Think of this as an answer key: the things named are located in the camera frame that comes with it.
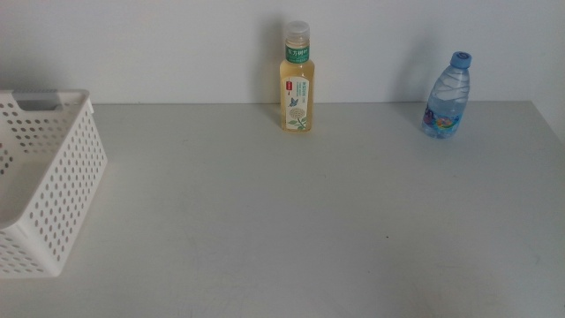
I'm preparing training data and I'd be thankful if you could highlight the yellow tea bottle green label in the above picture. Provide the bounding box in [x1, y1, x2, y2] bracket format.
[279, 20, 316, 133]

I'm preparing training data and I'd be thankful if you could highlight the clear water bottle blue cap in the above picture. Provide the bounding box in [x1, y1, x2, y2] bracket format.
[420, 50, 472, 140]

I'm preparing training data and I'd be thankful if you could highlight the white perforated plastic basket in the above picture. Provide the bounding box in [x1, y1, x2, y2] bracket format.
[0, 89, 109, 278]

